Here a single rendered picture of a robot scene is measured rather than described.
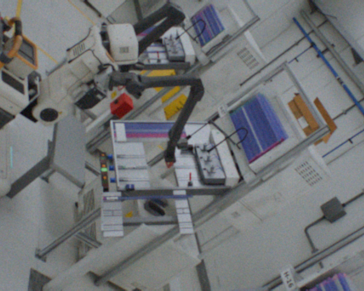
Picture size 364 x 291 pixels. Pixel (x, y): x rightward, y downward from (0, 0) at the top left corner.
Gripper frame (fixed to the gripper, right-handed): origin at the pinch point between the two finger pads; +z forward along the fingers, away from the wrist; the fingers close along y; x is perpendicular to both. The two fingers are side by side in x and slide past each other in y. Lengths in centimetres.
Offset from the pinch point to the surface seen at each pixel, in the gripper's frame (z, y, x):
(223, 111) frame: -12, 44, -45
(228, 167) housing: -6.7, -9.6, -36.3
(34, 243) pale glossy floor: 50, -16, 85
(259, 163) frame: -21, -22, -50
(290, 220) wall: 111, 47, -131
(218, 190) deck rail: 1.7, -21.0, -28.4
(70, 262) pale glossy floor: 72, -17, 62
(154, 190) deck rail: 0.6, -21.1, 11.9
